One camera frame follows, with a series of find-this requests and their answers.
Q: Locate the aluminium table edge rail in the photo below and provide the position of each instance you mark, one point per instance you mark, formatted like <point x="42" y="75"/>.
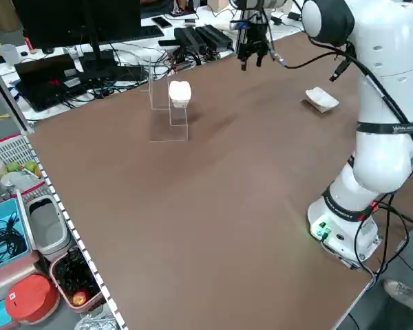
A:
<point x="72" y="223"/>

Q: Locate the smartphone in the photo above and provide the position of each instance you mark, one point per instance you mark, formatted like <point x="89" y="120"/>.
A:
<point x="161" y="21"/>

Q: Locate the blue plastic bin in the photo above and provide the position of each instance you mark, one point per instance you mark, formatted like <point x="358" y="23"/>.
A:
<point x="22" y="240"/>

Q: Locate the green apple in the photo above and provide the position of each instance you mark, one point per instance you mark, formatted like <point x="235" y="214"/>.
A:
<point x="32" y="168"/>
<point x="13" y="167"/>

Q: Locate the translucent plastic cup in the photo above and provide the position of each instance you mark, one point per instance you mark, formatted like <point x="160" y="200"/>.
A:
<point x="10" y="55"/>

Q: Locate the black monitor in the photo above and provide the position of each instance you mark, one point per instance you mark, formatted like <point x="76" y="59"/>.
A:
<point x="72" y="20"/>

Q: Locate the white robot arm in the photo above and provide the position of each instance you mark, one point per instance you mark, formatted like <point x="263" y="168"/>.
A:
<point x="382" y="51"/>

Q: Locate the red apple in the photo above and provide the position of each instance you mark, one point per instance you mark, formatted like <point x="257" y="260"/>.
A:
<point x="80" y="298"/>

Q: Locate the white box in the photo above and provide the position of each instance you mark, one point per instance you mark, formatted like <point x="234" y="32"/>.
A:
<point x="180" y="93"/>
<point x="321" y="99"/>

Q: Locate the brown cardboard box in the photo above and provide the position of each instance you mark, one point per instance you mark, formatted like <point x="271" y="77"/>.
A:
<point x="220" y="5"/>

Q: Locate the person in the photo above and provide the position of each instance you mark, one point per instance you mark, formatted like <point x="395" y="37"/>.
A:
<point x="402" y="292"/>

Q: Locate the white bowl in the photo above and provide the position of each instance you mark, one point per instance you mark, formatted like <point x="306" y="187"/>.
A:
<point x="17" y="178"/>

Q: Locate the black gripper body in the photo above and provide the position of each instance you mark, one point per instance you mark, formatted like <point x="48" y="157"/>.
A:
<point x="253" y="39"/>

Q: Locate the clear plastic stepped holder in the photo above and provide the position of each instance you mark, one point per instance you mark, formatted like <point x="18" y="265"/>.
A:
<point x="179" y="132"/>

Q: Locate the red round lidded container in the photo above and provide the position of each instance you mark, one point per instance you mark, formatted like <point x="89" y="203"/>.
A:
<point x="31" y="299"/>

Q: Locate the black power brick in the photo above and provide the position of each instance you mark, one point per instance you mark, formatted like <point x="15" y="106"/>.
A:
<point x="189" y="38"/>
<point x="215" y="36"/>

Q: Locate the crumpled silver foil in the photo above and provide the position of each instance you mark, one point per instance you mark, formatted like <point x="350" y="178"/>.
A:
<point x="100" y="323"/>

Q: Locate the black laptop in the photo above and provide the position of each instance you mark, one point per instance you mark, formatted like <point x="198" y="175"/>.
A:
<point x="44" y="82"/>

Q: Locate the white plastic basket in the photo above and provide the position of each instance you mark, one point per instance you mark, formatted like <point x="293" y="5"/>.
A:
<point x="10" y="151"/>

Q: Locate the grey plastic bin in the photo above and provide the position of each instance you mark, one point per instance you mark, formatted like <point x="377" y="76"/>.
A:
<point x="50" y="245"/>

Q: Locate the pink plastic bin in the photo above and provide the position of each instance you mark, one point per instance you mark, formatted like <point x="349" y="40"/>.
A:
<point x="89" y="307"/>

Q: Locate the aluminium corner frame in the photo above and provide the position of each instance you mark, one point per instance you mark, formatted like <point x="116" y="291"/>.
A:
<point x="10" y="96"/>

